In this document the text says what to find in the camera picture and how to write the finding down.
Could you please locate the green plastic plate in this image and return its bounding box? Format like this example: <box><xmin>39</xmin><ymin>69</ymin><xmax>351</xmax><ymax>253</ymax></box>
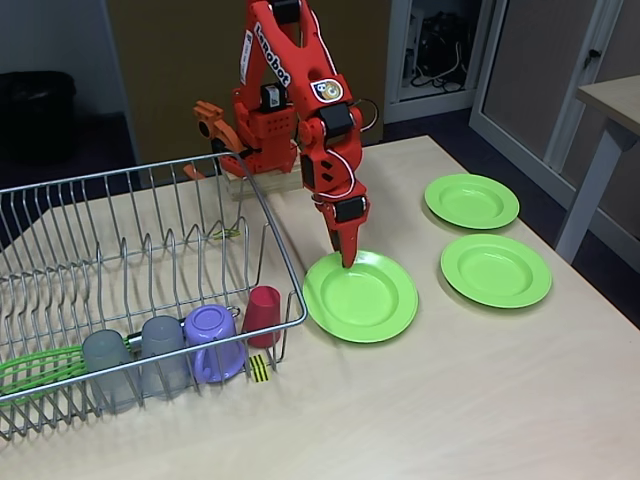
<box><xmin>439</xmin><ymin>234</ymin><xmax>553</xmax><ymax>309</ymax></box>
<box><xmin>302</xmin><ymin>249</ymin><xmax>419</xmax><ymax>345</ymax></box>
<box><xmin>424</xmin><ymin>173</ymin><xmax>520</xmax><ymax>230</ymax></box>

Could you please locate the red plastic cup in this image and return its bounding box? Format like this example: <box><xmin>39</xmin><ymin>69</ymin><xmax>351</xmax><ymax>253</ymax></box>
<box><xmin>243</xmin><ymin>285</ymin><xmax>282</xmax><ymax>349</ymax></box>

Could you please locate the purple plastic mug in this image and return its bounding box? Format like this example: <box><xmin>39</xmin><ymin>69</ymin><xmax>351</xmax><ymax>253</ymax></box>
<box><xmin>182</xmin><ymin>305</ymin><xmax>247</xmax><ymax>385</ymax></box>

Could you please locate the grey translucent plastic cup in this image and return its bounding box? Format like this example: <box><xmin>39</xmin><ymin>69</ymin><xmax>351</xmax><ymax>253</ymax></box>
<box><xmin>139</xmin><ymin>315</ymin><xmax>191</xmax><ymax>400</ymax></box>
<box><xmin>82</xmin><ymin>329</ymin><xmax>137</xmax><ymax>414</ymax></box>

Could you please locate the green whisk metal handle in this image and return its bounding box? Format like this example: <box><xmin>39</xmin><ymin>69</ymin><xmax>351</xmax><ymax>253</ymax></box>
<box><xmin>0</xmin><ymin>305</ymin><xmax>241</xmax><ymax>401</ymax></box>

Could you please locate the wooden base block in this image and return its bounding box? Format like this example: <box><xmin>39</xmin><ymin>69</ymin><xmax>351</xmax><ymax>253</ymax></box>
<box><xmin>223</xmin><ymin>152</ymin><xmax>314</xmax><ymax>201</ymax></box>

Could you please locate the orange table clamp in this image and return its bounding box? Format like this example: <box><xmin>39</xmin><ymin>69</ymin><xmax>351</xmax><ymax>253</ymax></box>
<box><xmin>182</xmin><ymin>99</ymin><xmax>251</xmax><ymax>180</ymax></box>

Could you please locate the white open cabinet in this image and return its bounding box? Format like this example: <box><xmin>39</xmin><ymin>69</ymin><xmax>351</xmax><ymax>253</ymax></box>
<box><xmin>384</xmin><ymin>0</ymin><xmax>496</xmax><ymax>126</ymax></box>

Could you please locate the white framed sliding door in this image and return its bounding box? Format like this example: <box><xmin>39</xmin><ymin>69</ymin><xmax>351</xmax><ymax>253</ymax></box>
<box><xmin>469</xmin><ymin>0</ymin><xmax>640</xmax><ymax>241</ymax></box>

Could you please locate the black electronics in cabinet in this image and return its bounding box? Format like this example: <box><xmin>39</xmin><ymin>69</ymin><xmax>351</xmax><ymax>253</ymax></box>
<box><xmin>417</xmin><ymin>12</ymin><xmax>474</xmax><ymax>76</ymax></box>

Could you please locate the brown board panel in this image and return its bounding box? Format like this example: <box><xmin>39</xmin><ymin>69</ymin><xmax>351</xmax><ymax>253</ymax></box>
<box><xmin>107</xmin><ymin>0</ymin><xmax>392</xmax><ymax>161</ymax></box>

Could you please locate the beige side table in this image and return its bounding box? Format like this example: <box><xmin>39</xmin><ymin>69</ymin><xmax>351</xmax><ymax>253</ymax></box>
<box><xmin>554</xmin><ymin>74</ymin><xmax>640</xmax><ymax>264</ymax></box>

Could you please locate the white cable in cabinet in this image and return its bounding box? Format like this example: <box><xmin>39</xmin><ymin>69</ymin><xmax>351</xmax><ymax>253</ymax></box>
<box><xmin>412</xmin><ymin>42</ymin><xmax>469</xmax><ymax>91</ymax></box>

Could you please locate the metal wire dish rack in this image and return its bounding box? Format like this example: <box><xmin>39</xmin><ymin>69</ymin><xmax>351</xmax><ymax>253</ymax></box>
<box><xmin>0</xmin><ymin>152</ymin><xmax>309</xmax><ymax>441</ymax></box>

